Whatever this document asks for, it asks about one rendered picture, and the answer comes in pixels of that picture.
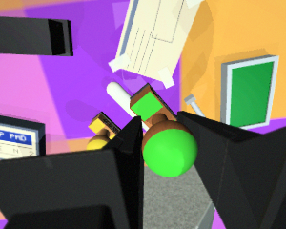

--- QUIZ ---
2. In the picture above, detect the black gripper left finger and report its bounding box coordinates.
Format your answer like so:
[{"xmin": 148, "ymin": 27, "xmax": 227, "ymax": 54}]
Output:
[{"xmin": 0, "ymin": 115, "xmax": 144, "ymax": 229}]

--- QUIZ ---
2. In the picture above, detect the green-handled rubber stamp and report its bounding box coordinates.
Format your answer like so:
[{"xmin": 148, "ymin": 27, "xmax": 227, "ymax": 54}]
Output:
[{"xmin": 130, "ymin": 83, "xmax": 198, "ymax": 177}]

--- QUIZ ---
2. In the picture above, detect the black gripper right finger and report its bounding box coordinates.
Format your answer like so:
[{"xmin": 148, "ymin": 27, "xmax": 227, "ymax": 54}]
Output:
[{"xmin": 177, "ymin": 111, "xmax": 286, "ymax": 229}]

